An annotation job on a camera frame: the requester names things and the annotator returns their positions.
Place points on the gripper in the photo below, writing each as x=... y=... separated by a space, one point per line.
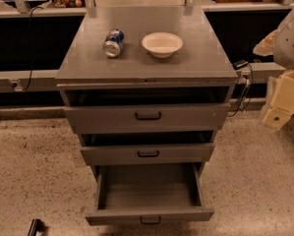
x=290 y=46

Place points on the grey bottom drawer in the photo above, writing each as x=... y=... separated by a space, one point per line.
x=148 y=194

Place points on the grey drawer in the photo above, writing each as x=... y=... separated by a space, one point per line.
x=138 y=113
x=148 y=194
x=148 y=148

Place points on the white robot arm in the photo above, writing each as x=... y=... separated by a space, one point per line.
x=280 y=44

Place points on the grey top drawer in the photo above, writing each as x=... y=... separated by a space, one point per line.
x=138 y=113

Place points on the grey drawer cabinet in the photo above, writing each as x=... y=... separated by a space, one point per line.
x=200 y=70

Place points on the grey middle drawer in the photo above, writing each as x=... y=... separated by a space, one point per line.
x=148 y=148

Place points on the black power adapter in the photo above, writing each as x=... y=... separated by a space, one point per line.
x=240 y=64

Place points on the white bowl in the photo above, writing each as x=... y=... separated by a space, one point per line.
x=162 y=44

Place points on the blue soda can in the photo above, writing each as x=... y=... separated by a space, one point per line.
x=113 y=43

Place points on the black object on floor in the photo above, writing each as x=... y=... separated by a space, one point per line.
x=37 y=225

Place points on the grey metal rail frame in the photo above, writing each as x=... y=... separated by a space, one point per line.
x=22 y=79

